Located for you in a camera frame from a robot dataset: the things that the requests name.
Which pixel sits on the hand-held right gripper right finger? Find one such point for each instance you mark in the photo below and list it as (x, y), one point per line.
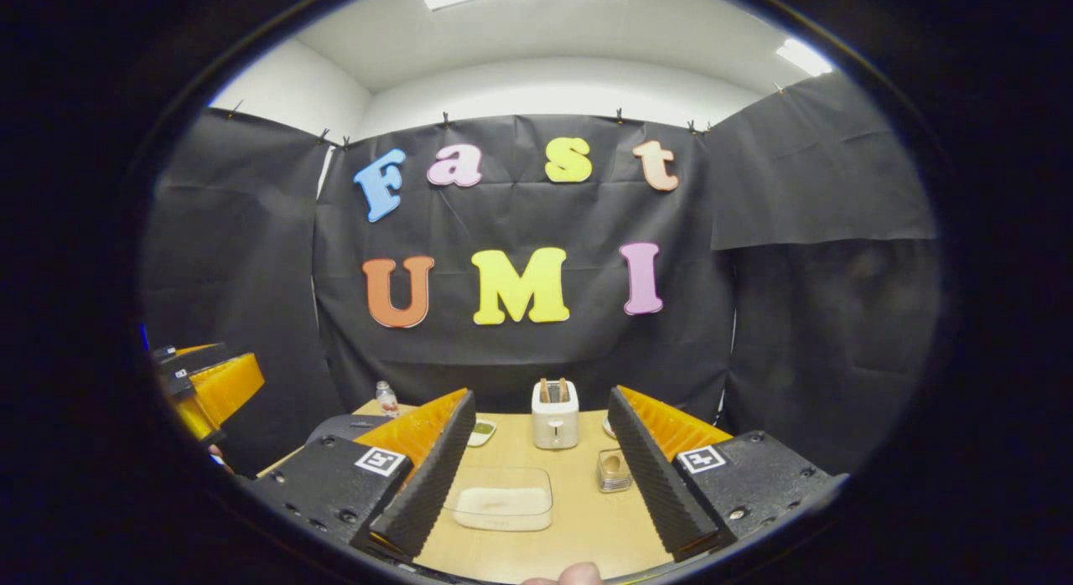
(650, 484)

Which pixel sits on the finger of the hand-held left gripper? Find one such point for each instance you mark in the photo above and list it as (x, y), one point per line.
(226, 384)

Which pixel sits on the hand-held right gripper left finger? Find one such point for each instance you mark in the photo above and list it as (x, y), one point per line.
(432, 484)

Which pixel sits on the clear chopstick holder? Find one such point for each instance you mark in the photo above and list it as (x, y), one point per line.
(610, 483)

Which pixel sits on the clear container of rice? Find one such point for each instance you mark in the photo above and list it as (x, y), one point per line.
(503, 505)

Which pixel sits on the dark grey rice cooker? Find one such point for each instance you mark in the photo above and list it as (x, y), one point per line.
(344, 426)

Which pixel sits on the white round plate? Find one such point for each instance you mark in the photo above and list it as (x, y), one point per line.
(609, 427)

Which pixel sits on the white divided condiment tray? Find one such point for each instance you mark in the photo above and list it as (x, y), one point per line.
(482, 434)

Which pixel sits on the small clear plastic bottle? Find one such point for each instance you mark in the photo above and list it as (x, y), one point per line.
(386, 401)

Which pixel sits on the white toaster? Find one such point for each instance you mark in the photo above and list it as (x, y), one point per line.
(555, 426)

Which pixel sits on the black backdrop cloth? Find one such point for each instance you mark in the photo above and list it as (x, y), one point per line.
(520, 216)

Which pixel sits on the ceiling light panel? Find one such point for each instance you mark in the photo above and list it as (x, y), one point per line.
(805, 57)

